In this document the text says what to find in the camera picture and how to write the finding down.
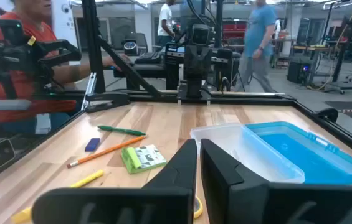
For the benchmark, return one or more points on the black office chair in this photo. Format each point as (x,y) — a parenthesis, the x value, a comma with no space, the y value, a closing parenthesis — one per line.
(141,40)

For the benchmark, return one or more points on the green pen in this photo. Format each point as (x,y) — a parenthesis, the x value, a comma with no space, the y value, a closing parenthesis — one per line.
(122,131)

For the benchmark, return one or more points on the table-level camera on bracket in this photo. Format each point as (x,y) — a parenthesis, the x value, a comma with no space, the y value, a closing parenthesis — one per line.
(1,153)

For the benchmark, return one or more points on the person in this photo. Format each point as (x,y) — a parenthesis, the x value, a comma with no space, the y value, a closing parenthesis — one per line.
(165,18)
(258,28)
(54,109)

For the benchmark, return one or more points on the wooden top desk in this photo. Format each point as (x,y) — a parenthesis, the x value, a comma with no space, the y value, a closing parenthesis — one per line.
(309,48)

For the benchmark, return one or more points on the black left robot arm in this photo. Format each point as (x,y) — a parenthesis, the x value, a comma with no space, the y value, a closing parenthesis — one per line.
(194,88)

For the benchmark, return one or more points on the blue eraser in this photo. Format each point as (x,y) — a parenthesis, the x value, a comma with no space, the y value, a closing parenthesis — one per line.
(92,144)

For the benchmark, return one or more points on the yellow marker pen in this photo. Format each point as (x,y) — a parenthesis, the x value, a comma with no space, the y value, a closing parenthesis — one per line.
(88,178)

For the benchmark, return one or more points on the orange pencil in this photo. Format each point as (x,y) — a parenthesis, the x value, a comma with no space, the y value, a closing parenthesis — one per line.
(107,151)

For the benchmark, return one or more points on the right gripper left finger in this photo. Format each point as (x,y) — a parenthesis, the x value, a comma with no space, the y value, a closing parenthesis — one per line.
(169,199)

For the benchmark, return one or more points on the black aluminium table frame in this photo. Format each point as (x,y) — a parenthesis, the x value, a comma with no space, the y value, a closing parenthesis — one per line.
(250,97)

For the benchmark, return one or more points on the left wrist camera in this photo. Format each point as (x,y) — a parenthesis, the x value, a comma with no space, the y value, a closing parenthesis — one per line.
(200,35)

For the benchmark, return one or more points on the red tool cabinet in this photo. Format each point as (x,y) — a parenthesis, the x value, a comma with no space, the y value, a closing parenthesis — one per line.
(235,29)

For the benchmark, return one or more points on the black keyboard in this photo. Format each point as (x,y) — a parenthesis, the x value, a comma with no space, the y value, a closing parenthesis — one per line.
(149,58)

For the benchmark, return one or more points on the clear pencil case blue lid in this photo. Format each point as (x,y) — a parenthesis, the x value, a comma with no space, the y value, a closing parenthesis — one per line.
(303,155)

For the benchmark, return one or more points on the green sticky notes pack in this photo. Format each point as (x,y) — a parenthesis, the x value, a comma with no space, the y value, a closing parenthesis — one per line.
(144,158)

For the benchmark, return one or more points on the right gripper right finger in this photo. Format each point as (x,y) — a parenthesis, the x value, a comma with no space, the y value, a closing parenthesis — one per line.
(225,199)

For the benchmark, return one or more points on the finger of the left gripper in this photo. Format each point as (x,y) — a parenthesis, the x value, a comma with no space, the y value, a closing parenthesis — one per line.
(191,67)
(205,67)

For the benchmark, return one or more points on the black computer tower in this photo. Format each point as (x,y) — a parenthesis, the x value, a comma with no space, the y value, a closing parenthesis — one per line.
(297,73)

